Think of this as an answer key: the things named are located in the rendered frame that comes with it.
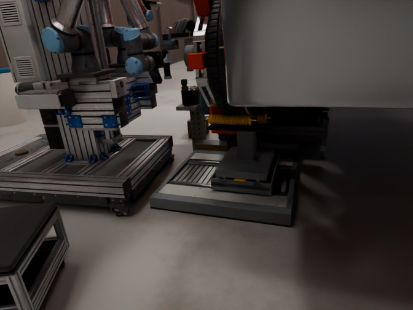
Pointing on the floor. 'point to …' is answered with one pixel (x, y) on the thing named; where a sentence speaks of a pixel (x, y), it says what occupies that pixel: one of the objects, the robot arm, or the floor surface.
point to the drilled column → (197, 126)
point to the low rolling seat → (29, 254)
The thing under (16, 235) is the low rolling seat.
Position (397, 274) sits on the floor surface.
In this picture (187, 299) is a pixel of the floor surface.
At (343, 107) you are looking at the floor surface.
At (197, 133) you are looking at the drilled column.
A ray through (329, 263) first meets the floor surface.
